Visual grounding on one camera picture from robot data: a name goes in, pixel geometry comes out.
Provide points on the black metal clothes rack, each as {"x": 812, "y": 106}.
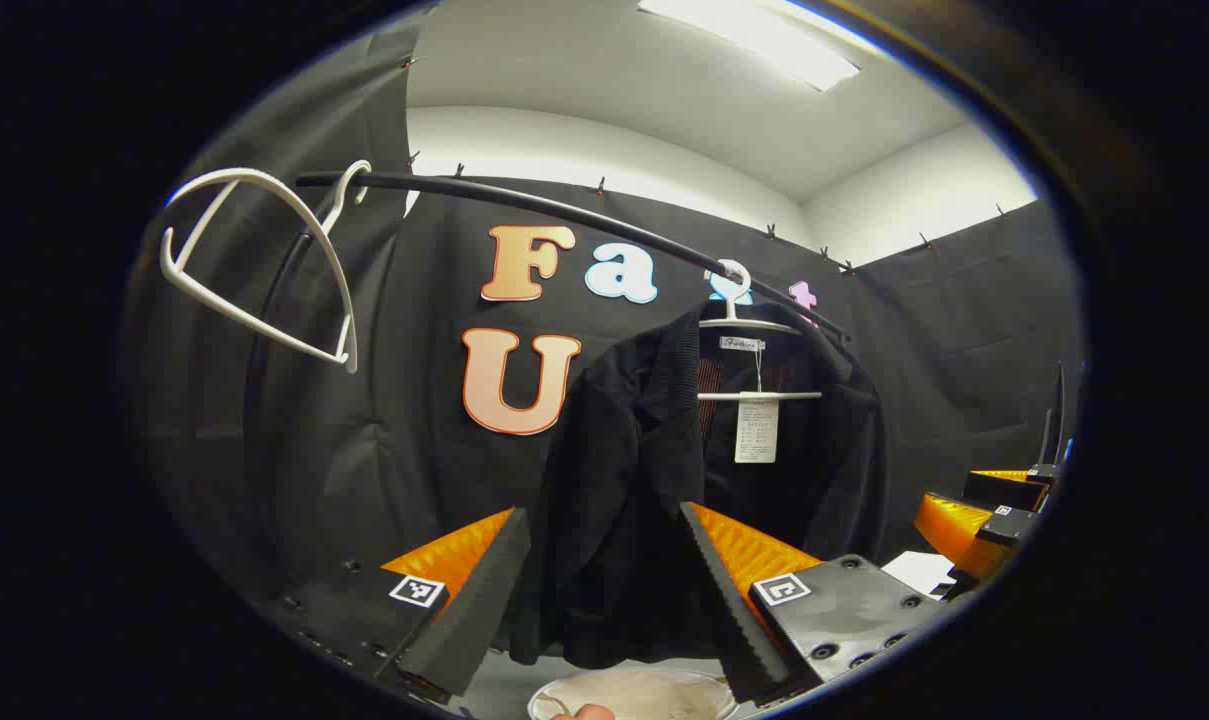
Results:
{"x": 424, "y": 183}

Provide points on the white paper garment tag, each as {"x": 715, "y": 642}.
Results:
{"x": 756, "y": 430}

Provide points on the white flat board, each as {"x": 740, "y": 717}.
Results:
{"x": 919, "y": 572}

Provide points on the black backdrop cloth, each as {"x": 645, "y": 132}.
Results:
{"x": 414, "y": 450}

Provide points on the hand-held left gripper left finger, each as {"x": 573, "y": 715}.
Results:
{"x": 474, "y": 620}

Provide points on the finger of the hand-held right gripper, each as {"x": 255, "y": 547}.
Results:
{"x": 1004, "y": 490}
{"x": 1009, "y": 525}

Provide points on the white plastic clothes hanger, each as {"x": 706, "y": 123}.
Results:
{"x": 754, "y": 396}
{"x": 350, "y": 355}

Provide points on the ceiling light panel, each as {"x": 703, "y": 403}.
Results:
{"x": 764, "y": 40}

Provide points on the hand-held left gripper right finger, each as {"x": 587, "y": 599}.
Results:
{"x": 734, "y": 620}

